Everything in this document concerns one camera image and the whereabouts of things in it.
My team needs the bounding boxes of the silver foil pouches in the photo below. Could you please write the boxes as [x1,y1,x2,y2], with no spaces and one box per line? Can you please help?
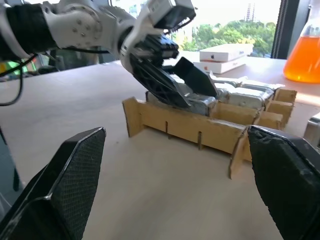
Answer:
[145,81,217,117]

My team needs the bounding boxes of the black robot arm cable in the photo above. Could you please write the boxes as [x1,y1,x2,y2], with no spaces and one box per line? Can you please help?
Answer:
[0,51,39,107]

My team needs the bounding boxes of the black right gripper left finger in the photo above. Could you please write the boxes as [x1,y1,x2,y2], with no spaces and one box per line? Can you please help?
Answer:
[0,126,107,240]

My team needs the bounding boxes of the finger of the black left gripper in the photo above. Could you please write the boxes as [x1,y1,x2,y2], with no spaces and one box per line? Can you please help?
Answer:
[162,56,219,98]
[129,53,192,109]

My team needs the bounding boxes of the silver compact camera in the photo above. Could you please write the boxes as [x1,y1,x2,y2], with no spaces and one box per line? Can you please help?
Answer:
[239,81,286,94]
[211,77,247,97]
[224,86,275,110]
[303,116,320,149]

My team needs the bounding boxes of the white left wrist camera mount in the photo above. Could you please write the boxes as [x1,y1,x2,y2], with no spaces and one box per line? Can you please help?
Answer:
[119,0,197,76]

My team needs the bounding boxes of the wooden slotted tray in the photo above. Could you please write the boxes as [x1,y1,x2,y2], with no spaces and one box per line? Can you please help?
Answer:
[122,84,298,180]

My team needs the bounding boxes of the black window frame post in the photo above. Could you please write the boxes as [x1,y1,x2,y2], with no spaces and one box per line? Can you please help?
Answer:
[271,0,301,60]

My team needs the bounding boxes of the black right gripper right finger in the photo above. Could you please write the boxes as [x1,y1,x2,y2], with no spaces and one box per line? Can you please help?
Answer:
[246,125,320,240]

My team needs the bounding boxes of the glass flask with orange liquid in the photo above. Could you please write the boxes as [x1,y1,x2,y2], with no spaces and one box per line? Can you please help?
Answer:
[282,0,320,84]

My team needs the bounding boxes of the white apple product box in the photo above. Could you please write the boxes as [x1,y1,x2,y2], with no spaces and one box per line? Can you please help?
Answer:
[193,56,247,75]
[199,44,253,63]

